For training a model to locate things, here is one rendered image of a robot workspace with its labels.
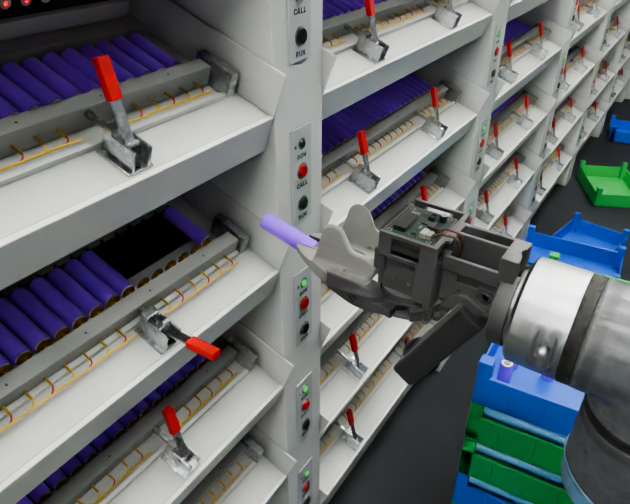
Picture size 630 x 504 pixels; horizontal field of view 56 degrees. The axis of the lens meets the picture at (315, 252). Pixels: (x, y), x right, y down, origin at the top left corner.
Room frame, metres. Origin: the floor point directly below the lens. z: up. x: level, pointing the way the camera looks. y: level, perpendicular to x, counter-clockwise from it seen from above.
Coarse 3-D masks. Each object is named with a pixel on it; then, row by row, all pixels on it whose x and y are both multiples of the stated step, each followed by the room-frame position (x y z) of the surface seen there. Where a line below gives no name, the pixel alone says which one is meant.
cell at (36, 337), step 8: (0, 304) 0.45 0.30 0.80; (8, 304) 0.45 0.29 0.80; (0, 312) 0.44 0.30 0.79; (8, 312) 0.44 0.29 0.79; (16, 312) 0.44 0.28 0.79; (8, 320) 0.43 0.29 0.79; (16, 320) 0.43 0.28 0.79; (24, 320) 0.44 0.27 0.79; (16, 328) 0.43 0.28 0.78; (24, 328) 0.43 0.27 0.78; (32, 328) 0.43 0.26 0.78; (24, 336) 0.42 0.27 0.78; (32, 336) 0.42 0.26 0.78; (40, 336) 0.42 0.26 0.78; (48, 336) 0.43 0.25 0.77; (32, 344) 0.42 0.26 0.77
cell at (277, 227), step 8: (264, 216) 0.53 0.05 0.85; (272, 216) 0.53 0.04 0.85; (264, 224) 0.52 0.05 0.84; (272, 224) 0.52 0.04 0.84; (280, 224) 0.52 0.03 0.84; (288, 224) 0.52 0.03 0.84; (272, 232) 0.52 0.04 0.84; (280, 232) 0.51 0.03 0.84; (288, 232) 0.51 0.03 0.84; (296, 232) 0.51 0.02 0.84; (288, 240) 0.51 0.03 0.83; (296, 240) 0.50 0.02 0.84; (304, 240) 0.50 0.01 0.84; (312, 240) 0.50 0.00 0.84
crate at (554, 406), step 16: (496, 352) 0.73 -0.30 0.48; (480, 368) 0.63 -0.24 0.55; (496, 368) 0.69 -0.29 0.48; (480, 384) 0.62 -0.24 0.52; (496, 384) 0.61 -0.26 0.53; (512, 384) 0.66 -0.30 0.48; (528, 384) 0.66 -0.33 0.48; (544, 384) 0.66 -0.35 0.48; (560, 384) 0.66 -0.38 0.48; (480, 400) 0.62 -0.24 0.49; (496, 400) 0.61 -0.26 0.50; (512, 400) 0.60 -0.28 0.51; (528, 400) 0.59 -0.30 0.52; (544, 400) 0.58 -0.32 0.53; (560, 400) 0.63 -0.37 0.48; (576, 400) 0.63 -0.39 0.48; (512, 416) 0.60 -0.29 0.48; (528, 416) 0.59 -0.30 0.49; (544, 416) 0.58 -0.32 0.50; (560, 416) 0.57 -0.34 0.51; (576, 416) 0.56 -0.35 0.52; (560, 432) 0.56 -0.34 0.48
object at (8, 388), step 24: (216, 240) 0.60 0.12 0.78; (192, 264) 0.55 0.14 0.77; (144, 288) 0.50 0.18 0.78; (168, 288) 0.52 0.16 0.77; (120, 312) 0.47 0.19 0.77; (168, 312) 0.50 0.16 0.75; (72, 336) 0.43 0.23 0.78; (96, 336) 0.44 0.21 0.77; (48, 360) 0.40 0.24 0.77; (72, 360) 0.42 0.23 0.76; (0, 384) 0.36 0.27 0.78; (24, 384) 0.37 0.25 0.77; (0, 408) 0.35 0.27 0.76; (0, 432) 0.33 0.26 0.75
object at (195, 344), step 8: (168, 320) 0.46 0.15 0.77; (160, 328) 0.46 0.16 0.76; (168, 328) 0.46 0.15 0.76; (176, 336) 0.45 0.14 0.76; (184, 336) 0.45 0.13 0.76; (192, 344) 0.44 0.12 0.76; (200, 344) 0.44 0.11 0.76; (208, 344) 0.44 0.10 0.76; (200, 352) 0.43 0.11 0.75; (208, 352) 0.43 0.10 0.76; (216, 352) 0.43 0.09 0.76
